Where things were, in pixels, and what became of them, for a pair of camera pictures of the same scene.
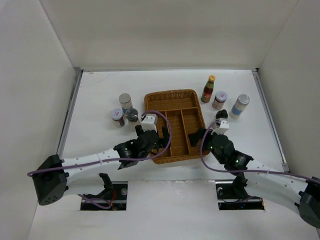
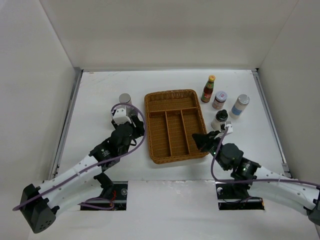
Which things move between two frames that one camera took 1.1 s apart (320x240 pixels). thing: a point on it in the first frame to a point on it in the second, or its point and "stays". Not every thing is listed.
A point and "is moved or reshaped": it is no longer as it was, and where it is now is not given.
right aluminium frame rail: [256, 74] stays
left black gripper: [163, 141] to [137, 126]
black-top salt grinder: [222, 115] is moved or reshaped
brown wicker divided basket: [180, 111] stays
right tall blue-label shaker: [239, 106] stays
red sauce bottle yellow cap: [208, 90] stays
